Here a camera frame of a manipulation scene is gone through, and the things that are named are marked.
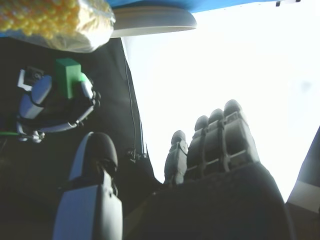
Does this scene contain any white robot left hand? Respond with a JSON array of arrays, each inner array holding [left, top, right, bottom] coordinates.
[[53, 99, 297, 240]]

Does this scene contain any green cube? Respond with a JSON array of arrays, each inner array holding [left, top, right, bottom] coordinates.
[[54, 58, 85, 100]]

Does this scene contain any plastic bag of yellow beads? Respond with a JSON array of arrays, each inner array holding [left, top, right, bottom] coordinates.
[[0, 0, 116, 54]]

